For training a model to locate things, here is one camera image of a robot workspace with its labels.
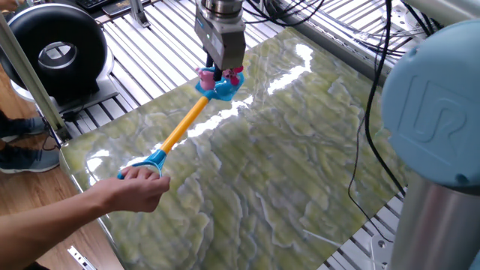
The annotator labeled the black keyboard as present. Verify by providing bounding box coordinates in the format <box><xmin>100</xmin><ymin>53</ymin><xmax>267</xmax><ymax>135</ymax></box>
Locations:
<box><xmin>74</xmin><ymin>0</ymin><xmax>114</xmax><ymax>11</ymax></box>

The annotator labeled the white plastic strip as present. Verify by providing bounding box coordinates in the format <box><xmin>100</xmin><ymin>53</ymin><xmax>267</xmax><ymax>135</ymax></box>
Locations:
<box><xmin>301</xmin><ymin>228</ymin><xmax>372</xmax><ymax>263</ymax></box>

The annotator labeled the dark notebook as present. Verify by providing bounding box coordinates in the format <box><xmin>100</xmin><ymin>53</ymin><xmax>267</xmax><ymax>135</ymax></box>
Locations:
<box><xmin>102</xmin><ymin>0</ymin><xmax>152</xmax><ymax>17</ymax></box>

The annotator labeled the person's bare forearm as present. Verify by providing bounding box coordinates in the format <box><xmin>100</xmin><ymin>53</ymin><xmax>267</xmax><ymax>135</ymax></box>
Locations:
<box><xmin>0</xmin><ymin>188</ymin><xmax>103</xmax><ymax>270</ymax></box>

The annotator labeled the green marble pattern mat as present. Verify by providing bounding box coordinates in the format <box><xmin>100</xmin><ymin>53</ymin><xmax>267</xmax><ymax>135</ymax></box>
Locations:
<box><xmin>58</xmin><ymin>25</ymin><xmax>414</xmax><ymax>270</ymax></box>

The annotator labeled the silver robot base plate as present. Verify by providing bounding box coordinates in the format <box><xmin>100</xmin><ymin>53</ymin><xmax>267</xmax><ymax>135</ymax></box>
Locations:
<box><xmin>369</xmin><ymin>235</ymin><xmax>398</xmax><ymax>270</ymax></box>

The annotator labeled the grey sneaker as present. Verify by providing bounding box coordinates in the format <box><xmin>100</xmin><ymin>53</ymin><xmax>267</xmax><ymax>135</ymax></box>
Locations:
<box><xmin>0</xmin><ymin>109</ymin><xmax>49</xmax><ymax>144</ymax></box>
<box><xmin>0</xmin><ymin>143</ymin><xmax>62</xmax><ymax>175</ymax></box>

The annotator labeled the person's bare hand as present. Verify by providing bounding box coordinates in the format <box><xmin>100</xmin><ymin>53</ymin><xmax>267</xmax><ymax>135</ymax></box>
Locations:
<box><xmin>87</xmin><ymin>165</ymin><xmax>172</xmax><ymax>215</ymax></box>

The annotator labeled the black ring-shaped device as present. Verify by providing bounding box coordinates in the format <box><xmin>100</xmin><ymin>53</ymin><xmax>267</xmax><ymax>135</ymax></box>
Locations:
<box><xmin>0</xmin><ymin>2</ymin><xmax>116</xmax><ymax>107</ymax></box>

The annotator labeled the thin black cable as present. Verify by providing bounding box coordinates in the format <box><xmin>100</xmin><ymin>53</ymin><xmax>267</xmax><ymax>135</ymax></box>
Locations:
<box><xmin>346</xmin><ymin>115</ymin><xmax>395</xmax><ymax>244</ymax></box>

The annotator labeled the blue yellow toy shovel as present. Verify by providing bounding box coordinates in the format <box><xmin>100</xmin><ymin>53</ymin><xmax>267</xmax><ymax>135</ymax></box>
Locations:
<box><xmin>116</xmin><ymin>66</ymin><xmax>246</xmax><ymax>181</ymax></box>

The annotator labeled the pink toy pig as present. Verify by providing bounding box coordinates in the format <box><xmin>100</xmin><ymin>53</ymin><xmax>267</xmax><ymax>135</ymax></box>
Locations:
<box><xmin>195</xmin><ymin>64</ymin><xmax>245</xmax><ymax>92</ymax></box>

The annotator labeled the silver metal bracket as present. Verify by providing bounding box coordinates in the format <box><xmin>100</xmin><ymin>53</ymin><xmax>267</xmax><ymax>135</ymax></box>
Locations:
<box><xmin>66</xmin><ymin>245</ymin><xmax>98</xmax><ymax>270</ymax></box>

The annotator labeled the metal stand foot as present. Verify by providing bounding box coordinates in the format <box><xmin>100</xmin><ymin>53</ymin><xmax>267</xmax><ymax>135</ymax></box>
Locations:
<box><xmin>128</xmin><ymin>0</ymin><xmax>152</xmax><ymax>29</ymax></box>

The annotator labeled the black looped cable bundle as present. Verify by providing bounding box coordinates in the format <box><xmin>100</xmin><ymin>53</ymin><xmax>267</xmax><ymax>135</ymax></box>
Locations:
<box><xmin>243</xmin><ymin>0</ymin><xmax>446</xmax><ymax>57</ymax></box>

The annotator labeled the silver Schunk gripper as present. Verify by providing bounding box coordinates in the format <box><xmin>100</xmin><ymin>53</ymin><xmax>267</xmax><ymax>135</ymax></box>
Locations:
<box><xmin>193</xmin><ymin>7</ymin><xmax>248</xmax><ymax>83</ymax></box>

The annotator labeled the aluminium frame post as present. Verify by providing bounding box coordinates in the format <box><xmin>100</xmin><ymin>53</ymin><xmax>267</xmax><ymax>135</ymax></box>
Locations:
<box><xmin>0</xmin><ymin>13</ymin><xmax>71</xmax><ymax>142</ymax></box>

